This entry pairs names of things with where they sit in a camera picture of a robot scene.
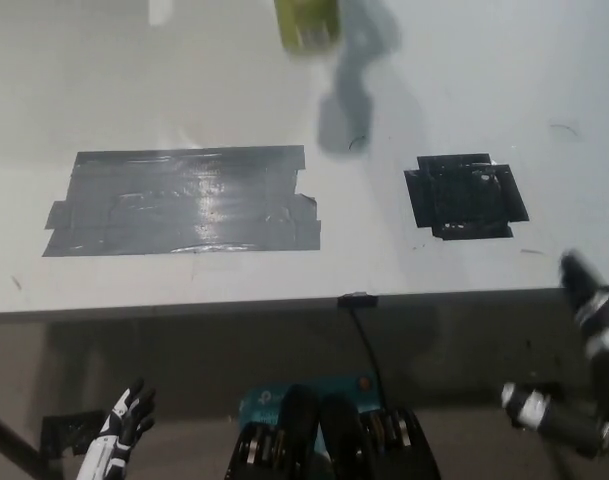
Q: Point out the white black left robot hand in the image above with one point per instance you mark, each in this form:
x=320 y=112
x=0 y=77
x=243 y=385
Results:
x=115 y=434

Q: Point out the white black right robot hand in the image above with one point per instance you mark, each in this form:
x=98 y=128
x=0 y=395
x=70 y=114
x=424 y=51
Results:
x=601 y=325

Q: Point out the green label spray bottle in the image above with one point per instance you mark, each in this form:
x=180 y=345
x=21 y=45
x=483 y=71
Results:
x=306 y=22

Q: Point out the black table leg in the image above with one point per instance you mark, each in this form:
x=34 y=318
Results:
x=14 y=442

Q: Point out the teal router box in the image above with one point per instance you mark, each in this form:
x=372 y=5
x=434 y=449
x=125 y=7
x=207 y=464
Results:
x=264 y=397

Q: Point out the black tape patch on table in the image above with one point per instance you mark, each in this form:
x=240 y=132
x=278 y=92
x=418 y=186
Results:
x=464 y=197

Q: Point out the grey duct tape patch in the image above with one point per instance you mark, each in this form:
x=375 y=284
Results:
x=184 y=200

